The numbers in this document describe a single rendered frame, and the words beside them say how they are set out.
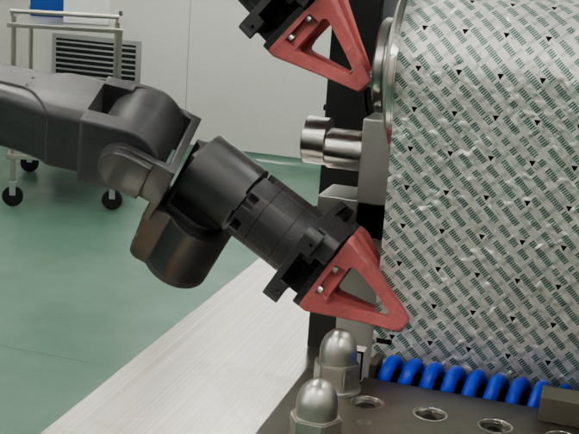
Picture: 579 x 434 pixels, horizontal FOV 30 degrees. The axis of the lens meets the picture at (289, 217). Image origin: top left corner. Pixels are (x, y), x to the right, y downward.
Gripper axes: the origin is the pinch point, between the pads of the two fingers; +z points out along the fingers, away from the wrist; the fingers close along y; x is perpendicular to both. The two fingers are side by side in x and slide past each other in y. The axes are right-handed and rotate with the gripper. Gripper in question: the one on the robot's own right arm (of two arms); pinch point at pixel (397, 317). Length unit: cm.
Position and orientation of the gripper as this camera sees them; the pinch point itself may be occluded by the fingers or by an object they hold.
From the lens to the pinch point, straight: 83.4
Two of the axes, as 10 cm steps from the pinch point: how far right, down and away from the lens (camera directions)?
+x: 5.4, -7.7, -3.4
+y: -2.9, 2.1, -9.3
